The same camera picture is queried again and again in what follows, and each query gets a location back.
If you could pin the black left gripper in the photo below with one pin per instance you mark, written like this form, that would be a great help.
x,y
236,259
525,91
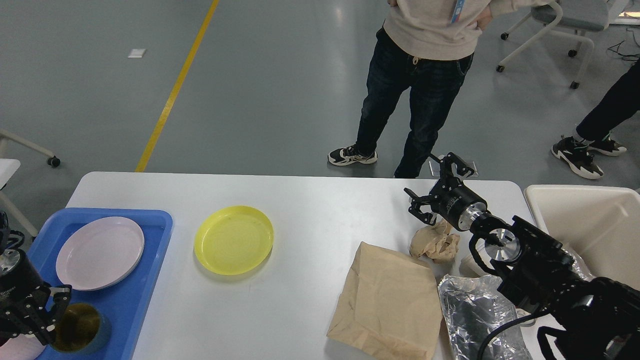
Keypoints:
x,y
28,307

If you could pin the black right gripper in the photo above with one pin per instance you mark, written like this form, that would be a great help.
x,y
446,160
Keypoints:
x,y
450,197

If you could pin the pink mug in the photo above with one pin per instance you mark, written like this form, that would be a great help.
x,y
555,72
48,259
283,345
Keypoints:
x,y
21,348

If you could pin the dark teal mug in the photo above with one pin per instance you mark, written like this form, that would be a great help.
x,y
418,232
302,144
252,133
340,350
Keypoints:
x,y
82,330

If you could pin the yellow plastic plate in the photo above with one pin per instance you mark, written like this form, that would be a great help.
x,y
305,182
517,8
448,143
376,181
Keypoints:
x,y
234,240

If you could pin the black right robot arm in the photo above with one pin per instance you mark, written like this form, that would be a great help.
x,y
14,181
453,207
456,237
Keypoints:
x,y
599,318

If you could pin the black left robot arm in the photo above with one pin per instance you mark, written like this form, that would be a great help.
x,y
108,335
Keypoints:
x,y
12,239

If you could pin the crumpled brown paper ball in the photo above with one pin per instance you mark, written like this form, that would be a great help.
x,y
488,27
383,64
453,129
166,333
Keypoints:
x,y
436,242

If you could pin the pink plate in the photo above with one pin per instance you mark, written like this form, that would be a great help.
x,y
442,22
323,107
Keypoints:
x,y
100,254

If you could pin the blue plastic tray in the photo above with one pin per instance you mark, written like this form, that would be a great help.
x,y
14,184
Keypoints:
x,y
124,304

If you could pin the silver foil bag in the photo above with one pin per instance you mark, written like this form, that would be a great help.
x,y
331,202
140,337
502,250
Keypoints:
x,y
472,308

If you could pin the brown paper bag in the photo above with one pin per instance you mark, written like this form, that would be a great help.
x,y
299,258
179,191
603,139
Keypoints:
x,y
389,306

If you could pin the person in beige sweater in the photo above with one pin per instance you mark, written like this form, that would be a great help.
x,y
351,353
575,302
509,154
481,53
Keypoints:
x,y
425,47

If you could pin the person in black trousers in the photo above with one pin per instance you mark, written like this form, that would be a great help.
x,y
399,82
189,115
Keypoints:
x,y
619,103

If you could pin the beige plastic bin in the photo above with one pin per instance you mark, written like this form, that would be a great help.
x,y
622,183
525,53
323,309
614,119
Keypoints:
x,y
600,223

